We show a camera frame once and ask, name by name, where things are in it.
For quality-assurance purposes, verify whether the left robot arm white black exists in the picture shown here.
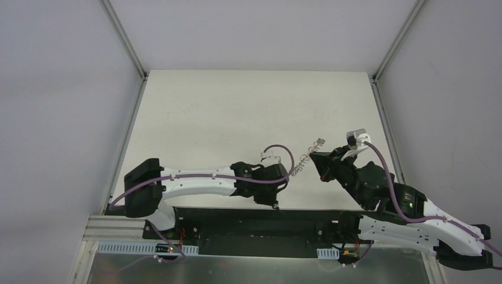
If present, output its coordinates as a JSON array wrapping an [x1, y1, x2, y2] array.
[[123, 156, 289, 239]]

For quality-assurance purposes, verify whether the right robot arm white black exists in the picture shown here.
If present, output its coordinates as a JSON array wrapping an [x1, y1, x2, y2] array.
[[309, 142, 495, 271]]

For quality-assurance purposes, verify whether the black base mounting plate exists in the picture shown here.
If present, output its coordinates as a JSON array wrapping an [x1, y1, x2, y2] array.
[[162, 207, 377, 259]]

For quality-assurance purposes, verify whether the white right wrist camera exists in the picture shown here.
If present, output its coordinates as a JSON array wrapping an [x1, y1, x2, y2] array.
[[341, 128, 372, 160]]

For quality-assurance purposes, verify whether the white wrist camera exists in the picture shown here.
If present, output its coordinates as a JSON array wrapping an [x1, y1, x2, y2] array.
[[341, 128, 372, 160], [260, 153, 281, 167]]

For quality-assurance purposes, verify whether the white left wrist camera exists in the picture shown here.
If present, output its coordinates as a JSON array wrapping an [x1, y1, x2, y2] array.
[[260, 153, 281, 167]]

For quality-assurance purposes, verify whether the white slotted cable duct right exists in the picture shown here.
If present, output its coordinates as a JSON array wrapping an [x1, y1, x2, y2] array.
[[316, 247, 340, 260]]

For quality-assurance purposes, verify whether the white slotted cable duct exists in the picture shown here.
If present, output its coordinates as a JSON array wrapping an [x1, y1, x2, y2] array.
[[316, 247, 340, 260], [96, 241, 199, 256]]

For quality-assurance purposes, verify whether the white slotted cable duct left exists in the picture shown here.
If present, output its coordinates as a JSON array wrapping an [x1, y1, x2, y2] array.
[[96, 241, 199, 256]]

